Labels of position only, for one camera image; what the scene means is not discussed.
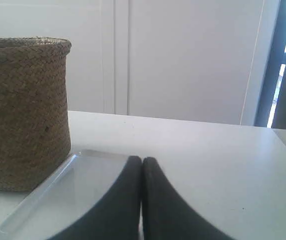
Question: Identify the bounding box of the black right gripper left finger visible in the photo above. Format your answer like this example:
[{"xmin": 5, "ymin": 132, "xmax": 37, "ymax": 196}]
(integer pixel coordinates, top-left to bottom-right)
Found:
[{"xmin": 51, "ymin": 155, "xmax": 142, "ymax": 240}]

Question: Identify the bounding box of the brown woven basket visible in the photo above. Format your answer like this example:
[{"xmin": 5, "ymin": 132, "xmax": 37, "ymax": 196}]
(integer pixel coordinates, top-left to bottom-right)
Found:
[{"xmin": 0, "ymin": 37, "xmax": 71, "ymax": 192}]

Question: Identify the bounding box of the white rectangular plastic tray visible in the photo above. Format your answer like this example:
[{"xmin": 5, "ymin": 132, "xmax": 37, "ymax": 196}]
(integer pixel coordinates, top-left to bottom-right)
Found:
[{"xmin": 0, "ymin": 149, "xmax": 129, "ymax": 240}]

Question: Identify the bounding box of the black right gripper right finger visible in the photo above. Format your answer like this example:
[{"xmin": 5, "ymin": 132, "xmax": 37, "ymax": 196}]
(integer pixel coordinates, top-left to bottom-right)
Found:
[{"xmin": 142, "ymin": 157, "xmax": 232, "ymax": 240}]

